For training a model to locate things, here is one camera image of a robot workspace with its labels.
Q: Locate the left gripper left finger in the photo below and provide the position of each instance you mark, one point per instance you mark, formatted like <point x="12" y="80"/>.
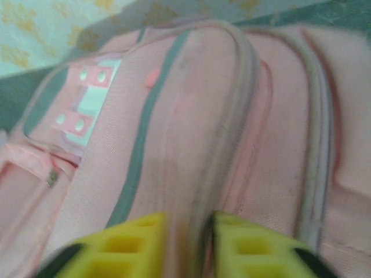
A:
<point x="121" y="252"/>

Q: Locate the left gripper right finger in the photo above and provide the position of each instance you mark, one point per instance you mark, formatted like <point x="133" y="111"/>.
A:
<point x="255" y="255"/>

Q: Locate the pink student backpack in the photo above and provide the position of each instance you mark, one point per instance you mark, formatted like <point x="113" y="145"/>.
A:
<point x="203" y="116"/>

